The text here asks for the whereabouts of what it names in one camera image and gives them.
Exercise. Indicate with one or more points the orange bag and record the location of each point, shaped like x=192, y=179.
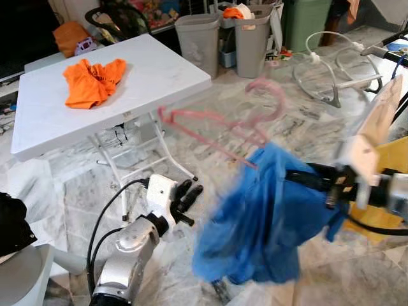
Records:
x=67, y=35

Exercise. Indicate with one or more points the colourful poster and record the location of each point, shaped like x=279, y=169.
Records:
x=159, y=13

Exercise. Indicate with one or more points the pink plastic hanger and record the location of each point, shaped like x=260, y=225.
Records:
x=204, y=116

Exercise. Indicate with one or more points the grey plastic laundry bin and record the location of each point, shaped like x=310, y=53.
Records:
x=250, y=48

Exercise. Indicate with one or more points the small colourful carton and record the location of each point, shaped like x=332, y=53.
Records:
x=278, y=57

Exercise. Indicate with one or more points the black chair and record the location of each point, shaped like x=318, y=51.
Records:
x=121, y=19

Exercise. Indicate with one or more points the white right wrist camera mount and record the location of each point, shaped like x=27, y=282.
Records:
x=360, y=156

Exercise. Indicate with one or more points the small orange cloth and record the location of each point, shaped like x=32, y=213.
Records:
x=233, y=13

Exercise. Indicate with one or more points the blue plastic tub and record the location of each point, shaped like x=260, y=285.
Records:
x=228, y=58

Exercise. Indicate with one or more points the orange garment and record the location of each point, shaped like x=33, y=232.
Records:
x=89, y=86

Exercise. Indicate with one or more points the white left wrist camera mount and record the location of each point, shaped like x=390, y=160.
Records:
x=160, y=194

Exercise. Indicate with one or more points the yellow shirt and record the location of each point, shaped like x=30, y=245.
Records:
x=392, y=159

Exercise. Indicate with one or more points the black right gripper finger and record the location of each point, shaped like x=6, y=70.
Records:
x=306, y=178

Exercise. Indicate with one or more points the green plastic bin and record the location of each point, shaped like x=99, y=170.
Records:
x=309, y=25

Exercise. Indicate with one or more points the white toy car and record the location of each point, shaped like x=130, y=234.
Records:
x=86, y=46

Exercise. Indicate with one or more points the black television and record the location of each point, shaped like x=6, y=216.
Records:
x=25, y=32

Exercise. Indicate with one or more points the white folding table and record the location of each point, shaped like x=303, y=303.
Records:
x=153, y=70

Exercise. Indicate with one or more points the blue shirt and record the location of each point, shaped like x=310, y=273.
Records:
x=255, y=217

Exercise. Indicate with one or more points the grey mesh laundry basket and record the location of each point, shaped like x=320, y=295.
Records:
x=197, y=48

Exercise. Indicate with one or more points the blue plastic hanger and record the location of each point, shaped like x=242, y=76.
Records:
x=398, y=67

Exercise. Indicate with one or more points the white shirt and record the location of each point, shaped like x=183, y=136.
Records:
x=382, y=111

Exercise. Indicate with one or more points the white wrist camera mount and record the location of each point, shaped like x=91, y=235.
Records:
x=160, y=194
x=360, y=156

